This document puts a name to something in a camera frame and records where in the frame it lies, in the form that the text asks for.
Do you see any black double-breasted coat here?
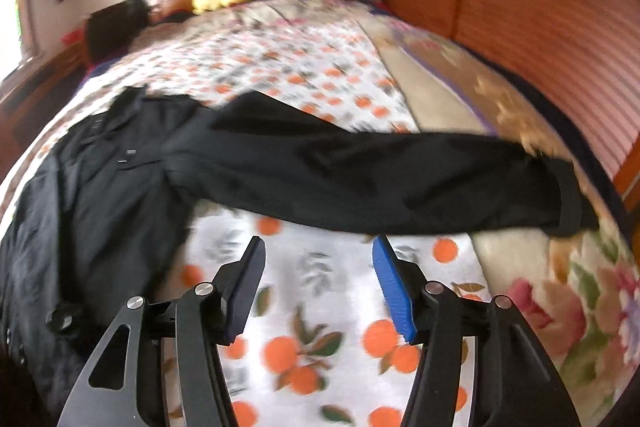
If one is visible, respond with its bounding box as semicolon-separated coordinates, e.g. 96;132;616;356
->
1;88;599;416

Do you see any floral blanket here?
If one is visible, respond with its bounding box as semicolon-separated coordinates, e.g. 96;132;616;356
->
124;0;640;427

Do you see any black backpack on chair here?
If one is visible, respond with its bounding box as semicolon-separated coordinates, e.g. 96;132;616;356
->
82;0;149;65

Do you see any window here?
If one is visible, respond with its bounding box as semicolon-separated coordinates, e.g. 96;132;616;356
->
0;0;38;81

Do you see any red bowl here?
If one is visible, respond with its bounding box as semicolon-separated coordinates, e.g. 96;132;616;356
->
61;27;84;46

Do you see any wooden desk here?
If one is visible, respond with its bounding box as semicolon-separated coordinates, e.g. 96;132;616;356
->
1;42;87;179

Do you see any orange print bed sheet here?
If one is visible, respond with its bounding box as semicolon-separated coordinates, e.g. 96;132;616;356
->
1;16;485;426

